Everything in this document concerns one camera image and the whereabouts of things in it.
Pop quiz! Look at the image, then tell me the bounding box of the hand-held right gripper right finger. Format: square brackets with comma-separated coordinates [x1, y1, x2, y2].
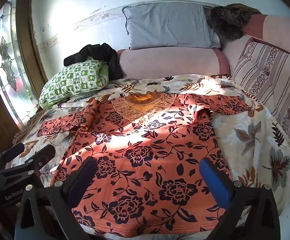
[199, 158, 282, 240]

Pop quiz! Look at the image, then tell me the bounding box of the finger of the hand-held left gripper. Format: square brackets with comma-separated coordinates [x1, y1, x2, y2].
[0, 143, 26, 167]
[0, 144, 56, 178]

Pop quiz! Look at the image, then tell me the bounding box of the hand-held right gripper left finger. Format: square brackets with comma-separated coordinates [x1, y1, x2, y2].
[14, 156, 98, 240]

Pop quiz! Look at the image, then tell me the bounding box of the orange floral shirt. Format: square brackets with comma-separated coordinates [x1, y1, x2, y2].
[38, 92, 252, 238]

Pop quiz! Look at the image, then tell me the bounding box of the cream leaf-print blanket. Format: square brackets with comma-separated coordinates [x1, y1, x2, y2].
[5, 74, 290, 240]

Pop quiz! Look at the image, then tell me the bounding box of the green checked pillow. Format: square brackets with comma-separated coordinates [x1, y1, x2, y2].
[38, 57, 109, 110]

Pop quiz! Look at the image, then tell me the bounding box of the wooden stained-glass door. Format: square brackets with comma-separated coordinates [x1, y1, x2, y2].
[0, 0, 49, 162]

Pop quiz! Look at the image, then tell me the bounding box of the black cloth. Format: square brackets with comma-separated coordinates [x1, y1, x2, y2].
[64, 43, 124, 80]

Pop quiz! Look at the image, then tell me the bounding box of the striped floral cushion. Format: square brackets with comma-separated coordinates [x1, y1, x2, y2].
[231, 40, 290, 167]

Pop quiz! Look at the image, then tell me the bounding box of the pink rolled quilt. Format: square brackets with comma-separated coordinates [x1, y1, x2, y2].
[116, 47, 231, 80]

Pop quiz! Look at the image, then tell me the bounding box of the dark furry cloth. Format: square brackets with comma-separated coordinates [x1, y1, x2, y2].
[208, 3, 262, 41]

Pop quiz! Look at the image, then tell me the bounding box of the grey pillow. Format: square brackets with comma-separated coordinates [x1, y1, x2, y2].
[122, 3, 222, 50]

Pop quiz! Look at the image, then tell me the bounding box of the pink folded blanket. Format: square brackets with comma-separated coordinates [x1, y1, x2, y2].
[241, 14, 290, 62]

